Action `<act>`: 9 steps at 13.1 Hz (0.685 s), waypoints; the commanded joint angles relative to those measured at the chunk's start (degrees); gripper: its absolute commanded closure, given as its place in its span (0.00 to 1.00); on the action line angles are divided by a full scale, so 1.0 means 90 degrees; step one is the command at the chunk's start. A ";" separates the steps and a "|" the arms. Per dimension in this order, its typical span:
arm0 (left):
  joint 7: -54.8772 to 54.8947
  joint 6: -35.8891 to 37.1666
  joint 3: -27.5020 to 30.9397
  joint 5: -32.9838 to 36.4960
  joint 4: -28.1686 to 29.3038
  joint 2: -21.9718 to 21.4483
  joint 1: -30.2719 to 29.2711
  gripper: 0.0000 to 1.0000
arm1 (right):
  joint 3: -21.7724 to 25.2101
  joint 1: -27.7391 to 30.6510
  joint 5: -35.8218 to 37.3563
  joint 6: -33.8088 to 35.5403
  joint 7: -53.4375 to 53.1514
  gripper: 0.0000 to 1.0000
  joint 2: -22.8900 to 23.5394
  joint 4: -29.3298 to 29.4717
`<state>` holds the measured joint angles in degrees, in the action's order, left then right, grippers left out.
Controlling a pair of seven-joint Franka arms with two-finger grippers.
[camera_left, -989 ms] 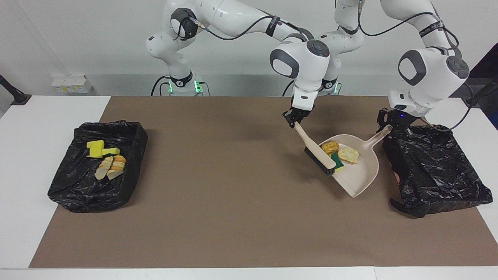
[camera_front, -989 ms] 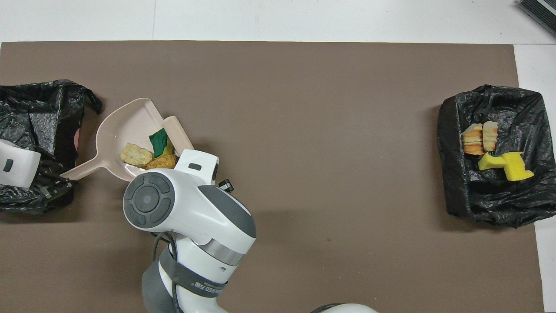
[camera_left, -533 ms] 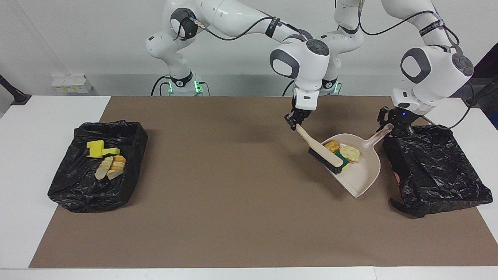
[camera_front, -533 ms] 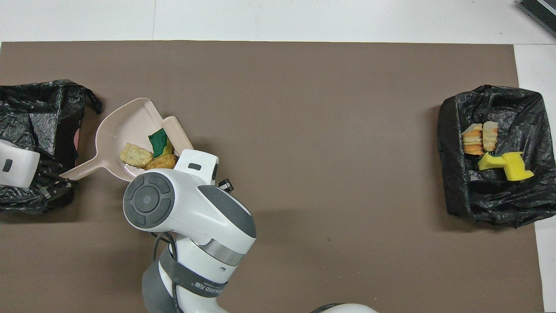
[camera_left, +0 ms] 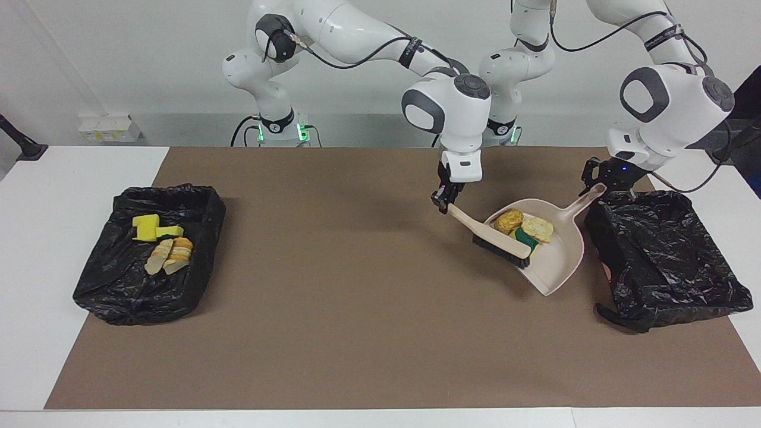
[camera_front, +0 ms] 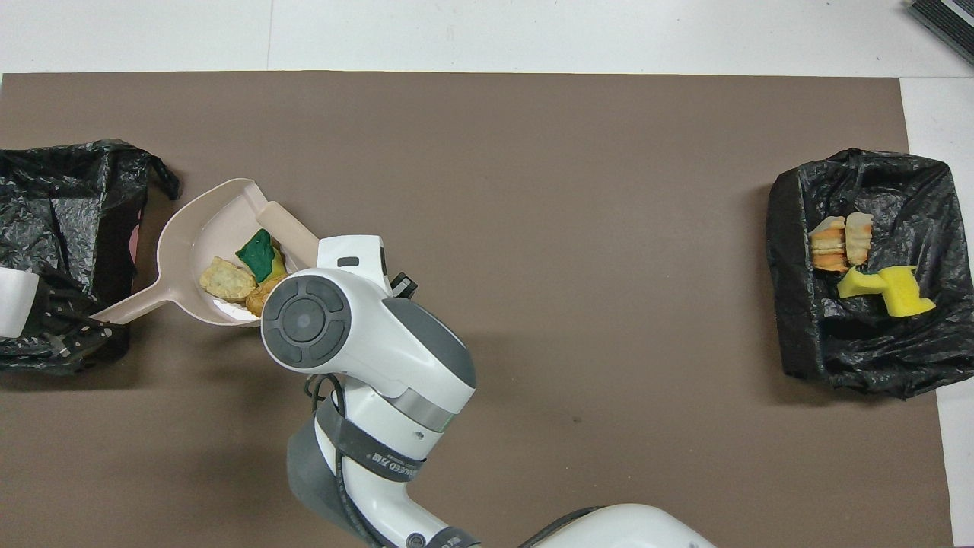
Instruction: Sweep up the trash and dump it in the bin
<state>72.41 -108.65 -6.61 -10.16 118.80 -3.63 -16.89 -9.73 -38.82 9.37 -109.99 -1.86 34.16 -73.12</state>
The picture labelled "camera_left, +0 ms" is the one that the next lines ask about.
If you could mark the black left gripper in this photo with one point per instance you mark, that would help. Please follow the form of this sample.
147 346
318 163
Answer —
615 175

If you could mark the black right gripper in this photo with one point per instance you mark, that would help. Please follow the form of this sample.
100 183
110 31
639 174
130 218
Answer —
447 185

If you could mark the beige brush with black bristles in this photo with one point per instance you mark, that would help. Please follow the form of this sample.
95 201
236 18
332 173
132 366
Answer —
493 235

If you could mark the brown peanut shaped toy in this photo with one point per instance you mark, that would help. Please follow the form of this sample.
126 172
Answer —
508 221

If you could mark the small beige bread chunk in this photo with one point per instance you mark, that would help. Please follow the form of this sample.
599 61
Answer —
538 229

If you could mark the beige plastic dustpan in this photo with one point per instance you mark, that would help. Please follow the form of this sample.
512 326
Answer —
553 255

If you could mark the yellow sponge piece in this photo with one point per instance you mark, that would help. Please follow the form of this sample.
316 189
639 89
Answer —
145 227
526 239

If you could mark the beige bread chunk orange crust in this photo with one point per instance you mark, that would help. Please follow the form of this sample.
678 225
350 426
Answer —
179 254

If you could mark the yellow sponge with green side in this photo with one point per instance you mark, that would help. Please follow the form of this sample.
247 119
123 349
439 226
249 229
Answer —
171 231

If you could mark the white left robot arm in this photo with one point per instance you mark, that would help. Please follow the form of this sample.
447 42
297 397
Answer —
672 113

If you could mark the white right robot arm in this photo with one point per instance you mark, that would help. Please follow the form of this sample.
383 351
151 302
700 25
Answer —
452 113

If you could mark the black bag lined bin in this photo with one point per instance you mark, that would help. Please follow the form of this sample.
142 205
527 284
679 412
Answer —
666 261
148 297

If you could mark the black stand foot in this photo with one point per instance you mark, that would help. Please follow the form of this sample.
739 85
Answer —
720 156
32 153

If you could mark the dark background panel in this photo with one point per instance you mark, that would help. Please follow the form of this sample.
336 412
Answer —
743 101

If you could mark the brown table mat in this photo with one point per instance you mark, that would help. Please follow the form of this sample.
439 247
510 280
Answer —
380 374

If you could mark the white wall socket box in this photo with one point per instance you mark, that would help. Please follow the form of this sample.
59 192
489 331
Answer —
110 129

